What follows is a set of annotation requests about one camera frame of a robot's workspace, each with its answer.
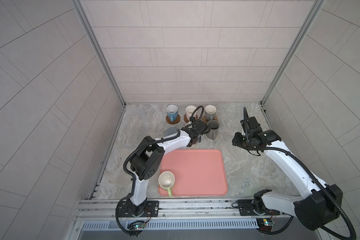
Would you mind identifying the circuit board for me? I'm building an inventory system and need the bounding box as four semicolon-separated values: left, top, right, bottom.
256;218;277;233
128;221;147;231

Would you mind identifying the white mug green handle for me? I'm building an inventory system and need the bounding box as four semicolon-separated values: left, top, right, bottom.
158;171;175;198

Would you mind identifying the right circuit board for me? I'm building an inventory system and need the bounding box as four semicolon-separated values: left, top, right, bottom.
256;218;277;233

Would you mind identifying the white mug grey handle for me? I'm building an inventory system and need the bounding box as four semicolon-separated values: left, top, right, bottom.
205;105;217;121

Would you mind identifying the brown wooden coaster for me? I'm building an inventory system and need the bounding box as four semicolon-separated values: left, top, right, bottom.
166;115;181;125
184;115;199;123

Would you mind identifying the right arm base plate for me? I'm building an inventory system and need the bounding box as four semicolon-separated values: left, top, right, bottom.
231;200;281;216

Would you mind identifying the cork paw print coaster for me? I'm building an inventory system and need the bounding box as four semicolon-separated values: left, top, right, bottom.
202;115;219;124

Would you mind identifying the dark grey mug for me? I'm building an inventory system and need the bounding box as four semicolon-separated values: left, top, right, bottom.
206;120;220;141

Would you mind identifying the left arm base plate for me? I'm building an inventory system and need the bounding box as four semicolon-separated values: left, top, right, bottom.
116;200;159;218

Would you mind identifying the grey woven round coaster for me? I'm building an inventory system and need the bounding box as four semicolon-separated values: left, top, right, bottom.
165;127;179;137

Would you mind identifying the pink rectangular tray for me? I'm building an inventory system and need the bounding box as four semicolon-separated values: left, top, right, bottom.
159;149;228;197

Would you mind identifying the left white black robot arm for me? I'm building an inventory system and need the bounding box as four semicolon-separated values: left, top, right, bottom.
115;106;208;237

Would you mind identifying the blue floral mug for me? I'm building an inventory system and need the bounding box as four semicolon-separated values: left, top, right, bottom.
166;105;178;121

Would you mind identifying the left circuit board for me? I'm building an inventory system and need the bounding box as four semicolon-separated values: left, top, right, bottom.
128;221;147;231

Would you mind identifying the white mug pink handle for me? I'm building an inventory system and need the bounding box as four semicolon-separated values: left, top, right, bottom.
186;105;197;120

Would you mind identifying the aluminium mounting rail frame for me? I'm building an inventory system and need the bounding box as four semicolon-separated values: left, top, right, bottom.
64;182;334;240

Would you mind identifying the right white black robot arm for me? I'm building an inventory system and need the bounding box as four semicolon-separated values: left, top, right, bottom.
232;108;357;240

